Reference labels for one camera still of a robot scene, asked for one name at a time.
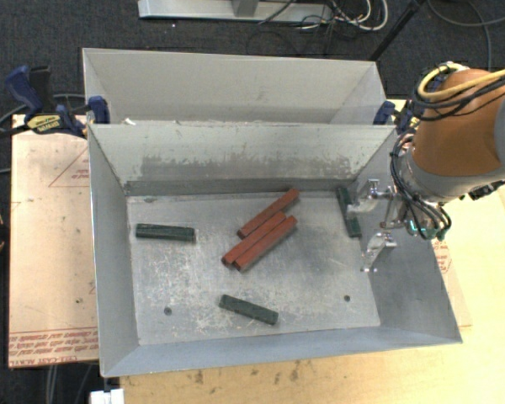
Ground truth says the brown cardboard board red print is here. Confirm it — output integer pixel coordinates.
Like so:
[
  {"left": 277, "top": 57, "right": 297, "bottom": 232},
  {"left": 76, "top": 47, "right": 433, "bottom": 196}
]
[{"left": 8, "top": 113, "right": 475, "bottom": 369}]

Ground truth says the red-brown flat block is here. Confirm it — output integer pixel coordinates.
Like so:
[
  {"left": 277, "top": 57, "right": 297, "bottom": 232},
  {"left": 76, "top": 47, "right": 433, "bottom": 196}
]
[
  {"left": 231, "top": 215, "right": 299, "bottom": 274},
  {"left": 237, "top": 188, "right": 300, "bottom": 240},
  {"left": 221, "top": 210, "right": 288, "bottom": 267}
]

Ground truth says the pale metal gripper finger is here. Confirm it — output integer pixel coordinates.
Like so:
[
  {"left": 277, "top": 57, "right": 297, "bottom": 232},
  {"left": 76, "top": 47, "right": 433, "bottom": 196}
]
[
  {"left": 346, "top": 178, "right": 391, "bottom": 219},
  {"left": 359, "top": 231, "right": 399, "bottom": 274}
]

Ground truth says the dark green flat block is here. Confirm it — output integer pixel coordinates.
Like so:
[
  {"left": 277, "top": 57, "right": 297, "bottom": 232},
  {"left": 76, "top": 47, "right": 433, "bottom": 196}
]
[
  {"left": 135, "top": 223, "right": 196, "bottom": 244},
  {"left": 218, "top": 294, "right": 279, "bottom": 327},
  {"left": 335, "top": 187, "right": 364, "bottom": 239}
]

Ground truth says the black cylinder on white bracket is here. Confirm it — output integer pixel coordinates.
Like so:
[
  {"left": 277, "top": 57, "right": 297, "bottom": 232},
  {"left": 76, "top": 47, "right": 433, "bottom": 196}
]
[{"left": 468, "top": 183, "right": 502, "bottom": 202}]

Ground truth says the grey metal bin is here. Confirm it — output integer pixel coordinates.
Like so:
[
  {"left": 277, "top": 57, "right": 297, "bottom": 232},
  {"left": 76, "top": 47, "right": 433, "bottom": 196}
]
[{"left": 82, "top": 47, "right": 464, "bottom": 379}]

